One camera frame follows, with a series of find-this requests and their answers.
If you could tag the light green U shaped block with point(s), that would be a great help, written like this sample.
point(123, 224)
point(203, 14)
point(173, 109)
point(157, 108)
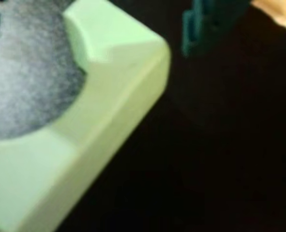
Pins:
point(121, 72)

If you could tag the tan masking tape piece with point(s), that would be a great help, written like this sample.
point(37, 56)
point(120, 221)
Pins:
point(278, 12)

